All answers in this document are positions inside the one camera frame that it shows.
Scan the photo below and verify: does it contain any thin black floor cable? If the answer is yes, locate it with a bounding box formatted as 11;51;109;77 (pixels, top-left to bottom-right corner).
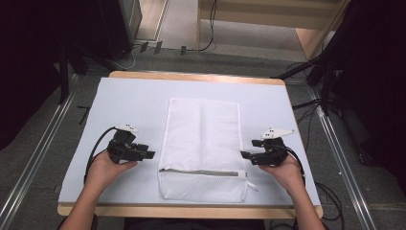
291;98;323;153

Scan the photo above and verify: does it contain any dark grey cabinet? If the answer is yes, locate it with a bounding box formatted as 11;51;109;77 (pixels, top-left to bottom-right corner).
97;0;144;62

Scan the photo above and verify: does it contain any black tripod stand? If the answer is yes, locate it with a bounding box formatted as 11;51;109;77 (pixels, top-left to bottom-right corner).
270;0;362;117

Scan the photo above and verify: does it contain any white floor cable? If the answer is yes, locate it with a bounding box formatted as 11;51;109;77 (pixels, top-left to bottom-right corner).
118;44;142;72

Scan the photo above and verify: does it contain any white mesh laundry bag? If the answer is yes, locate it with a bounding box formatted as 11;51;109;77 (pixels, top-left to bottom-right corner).
157;97;259;204

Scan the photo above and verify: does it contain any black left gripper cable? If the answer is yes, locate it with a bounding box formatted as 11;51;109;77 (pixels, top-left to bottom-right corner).
83;126;118;185

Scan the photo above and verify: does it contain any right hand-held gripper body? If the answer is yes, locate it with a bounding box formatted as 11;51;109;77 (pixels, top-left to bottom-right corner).
258;127;297;167

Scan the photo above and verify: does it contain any black metal stand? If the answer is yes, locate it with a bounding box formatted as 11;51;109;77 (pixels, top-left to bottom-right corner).
57;42;71;105

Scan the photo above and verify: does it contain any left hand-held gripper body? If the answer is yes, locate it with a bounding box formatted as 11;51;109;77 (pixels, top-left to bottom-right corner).
106;124;142;165

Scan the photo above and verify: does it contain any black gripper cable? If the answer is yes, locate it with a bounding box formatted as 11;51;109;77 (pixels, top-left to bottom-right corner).
280;145;307;187
83;126;118;185

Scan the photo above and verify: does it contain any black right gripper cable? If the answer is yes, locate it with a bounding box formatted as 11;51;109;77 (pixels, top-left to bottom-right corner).
280;145;307;187

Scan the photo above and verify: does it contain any black floor cable loop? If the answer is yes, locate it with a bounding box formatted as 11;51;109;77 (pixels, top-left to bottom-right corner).
314;181;346;230

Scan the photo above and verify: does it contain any person's dark clothing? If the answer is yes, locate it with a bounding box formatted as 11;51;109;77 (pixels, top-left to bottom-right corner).
124;218;266;230

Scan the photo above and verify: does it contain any person's right hand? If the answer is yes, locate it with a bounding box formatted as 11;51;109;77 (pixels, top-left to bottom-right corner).
259;154;305;196

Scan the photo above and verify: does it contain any light wooden shelf unit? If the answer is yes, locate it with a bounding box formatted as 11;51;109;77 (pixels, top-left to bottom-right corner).
195;0;352;61

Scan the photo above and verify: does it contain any metal floor rail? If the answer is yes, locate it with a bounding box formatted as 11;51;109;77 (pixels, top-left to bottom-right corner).
0;74;79;230
306;85;378;230

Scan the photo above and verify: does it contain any white table mat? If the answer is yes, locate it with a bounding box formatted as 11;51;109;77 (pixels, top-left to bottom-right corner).
57;77;322;207

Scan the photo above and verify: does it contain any person's left hand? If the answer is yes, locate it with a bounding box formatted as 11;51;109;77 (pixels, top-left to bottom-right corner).
85;150;139;193

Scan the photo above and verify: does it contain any black hanging cable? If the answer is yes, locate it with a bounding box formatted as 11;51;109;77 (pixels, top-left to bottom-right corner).
186;0;218;53

